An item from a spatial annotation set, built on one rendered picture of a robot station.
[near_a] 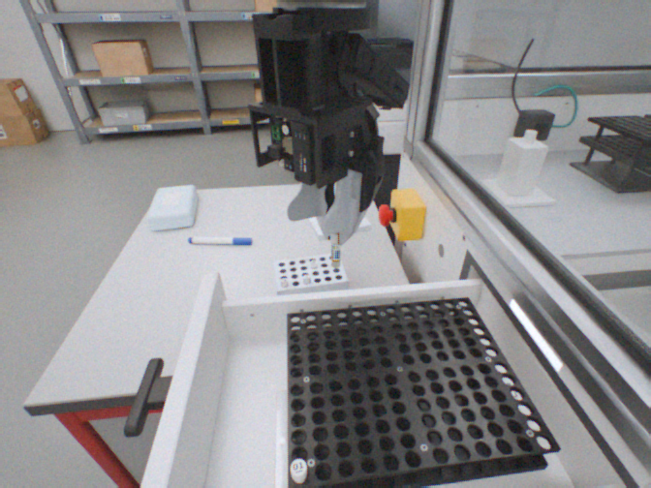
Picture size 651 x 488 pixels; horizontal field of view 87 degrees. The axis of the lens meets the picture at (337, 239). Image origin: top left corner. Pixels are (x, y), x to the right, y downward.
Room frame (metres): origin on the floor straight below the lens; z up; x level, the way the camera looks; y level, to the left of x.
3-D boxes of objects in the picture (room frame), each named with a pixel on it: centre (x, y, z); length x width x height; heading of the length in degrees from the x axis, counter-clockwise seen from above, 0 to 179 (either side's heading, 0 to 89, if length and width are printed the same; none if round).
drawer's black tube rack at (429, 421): (0.21, -0.06, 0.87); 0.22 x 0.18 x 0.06; 97
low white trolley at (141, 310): (0.59, 0.17, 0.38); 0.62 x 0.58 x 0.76; 7
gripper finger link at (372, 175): (0.30, -0.02, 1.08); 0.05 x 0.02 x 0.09; 53
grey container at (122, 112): (3.69, 2.19, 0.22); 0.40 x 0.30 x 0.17; 103
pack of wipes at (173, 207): (0.74, 0.40, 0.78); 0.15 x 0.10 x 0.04; 14
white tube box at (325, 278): (0.48, 0.05, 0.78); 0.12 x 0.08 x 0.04; 102
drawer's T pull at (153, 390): (0.18, 0.16, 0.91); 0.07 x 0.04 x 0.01; 7
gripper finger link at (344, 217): (0.28, 0.00, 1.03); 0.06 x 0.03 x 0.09; 143
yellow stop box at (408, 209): (0.55, -0.12, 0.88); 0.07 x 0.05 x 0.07; 7
